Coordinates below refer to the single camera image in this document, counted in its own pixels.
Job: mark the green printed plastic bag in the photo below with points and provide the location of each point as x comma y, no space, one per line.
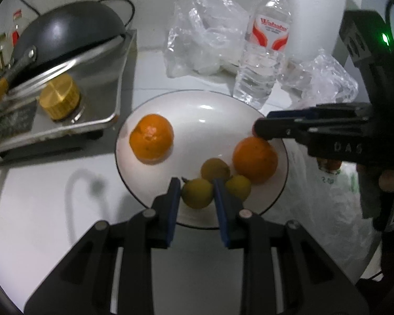
328,220

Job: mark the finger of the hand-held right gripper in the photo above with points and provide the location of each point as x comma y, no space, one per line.
275,129
289,114

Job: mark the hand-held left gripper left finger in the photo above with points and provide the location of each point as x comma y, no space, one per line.
174,200

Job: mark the steel induction cooker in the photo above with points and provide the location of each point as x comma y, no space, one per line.
98,82

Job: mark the clear water bottle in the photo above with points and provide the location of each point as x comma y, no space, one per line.
259,72

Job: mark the crumpled clear plastic bag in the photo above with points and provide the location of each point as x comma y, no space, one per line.
328,75

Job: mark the person's right hand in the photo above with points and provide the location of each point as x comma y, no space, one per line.
390,180

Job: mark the tangerine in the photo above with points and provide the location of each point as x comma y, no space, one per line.
254,160
330,165
151,137

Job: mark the black wok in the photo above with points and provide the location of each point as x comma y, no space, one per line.
69,26

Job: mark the dark sauce bottle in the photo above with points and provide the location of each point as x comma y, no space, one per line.
1,51

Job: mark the small green fruit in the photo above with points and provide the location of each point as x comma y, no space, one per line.
239,187
215,169
197,193

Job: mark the white plate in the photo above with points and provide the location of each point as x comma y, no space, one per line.
200,121

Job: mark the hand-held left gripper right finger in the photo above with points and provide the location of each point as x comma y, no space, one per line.
220,210

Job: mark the gold cooker knob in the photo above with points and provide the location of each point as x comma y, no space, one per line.
60,95

